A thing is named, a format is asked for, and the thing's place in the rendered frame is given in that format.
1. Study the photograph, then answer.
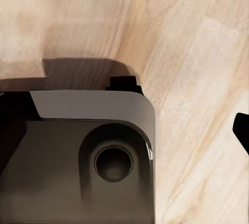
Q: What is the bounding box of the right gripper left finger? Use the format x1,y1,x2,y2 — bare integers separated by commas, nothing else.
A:
0,113,27,175

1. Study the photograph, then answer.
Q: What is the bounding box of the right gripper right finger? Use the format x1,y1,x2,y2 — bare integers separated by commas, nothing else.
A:
233,112,249,154

